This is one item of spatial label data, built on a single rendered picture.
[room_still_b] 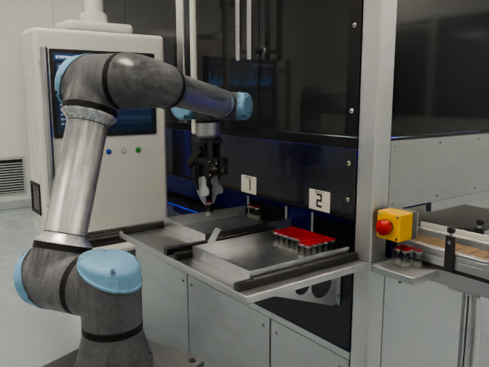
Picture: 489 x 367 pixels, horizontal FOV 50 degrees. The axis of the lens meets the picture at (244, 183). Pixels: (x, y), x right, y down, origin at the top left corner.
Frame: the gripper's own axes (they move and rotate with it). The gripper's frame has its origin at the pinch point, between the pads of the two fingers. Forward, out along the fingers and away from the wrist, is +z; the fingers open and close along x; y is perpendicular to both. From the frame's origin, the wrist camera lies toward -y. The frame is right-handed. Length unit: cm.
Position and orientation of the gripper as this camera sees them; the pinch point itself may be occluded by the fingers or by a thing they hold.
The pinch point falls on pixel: (207, 199)
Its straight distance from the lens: 164.6
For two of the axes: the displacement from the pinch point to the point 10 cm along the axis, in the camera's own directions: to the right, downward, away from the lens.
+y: 5.6, 1.4, -8.2
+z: 0.3, 9.8, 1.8
